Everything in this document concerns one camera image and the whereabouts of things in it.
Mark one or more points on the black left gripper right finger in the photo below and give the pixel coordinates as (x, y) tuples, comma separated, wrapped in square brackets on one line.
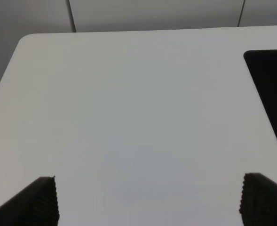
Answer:
[(258, 205)]

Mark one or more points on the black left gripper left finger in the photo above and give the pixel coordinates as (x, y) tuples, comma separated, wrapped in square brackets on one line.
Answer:
[(35, 205)]

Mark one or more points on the black mouse pad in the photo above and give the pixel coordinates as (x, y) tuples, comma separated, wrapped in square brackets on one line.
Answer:
[(262, 65)]

